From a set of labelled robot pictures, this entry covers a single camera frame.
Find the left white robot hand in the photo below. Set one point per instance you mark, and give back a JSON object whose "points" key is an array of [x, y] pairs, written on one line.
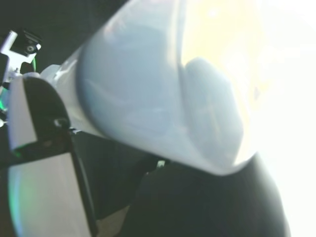
{"points": [[197, 205]]}

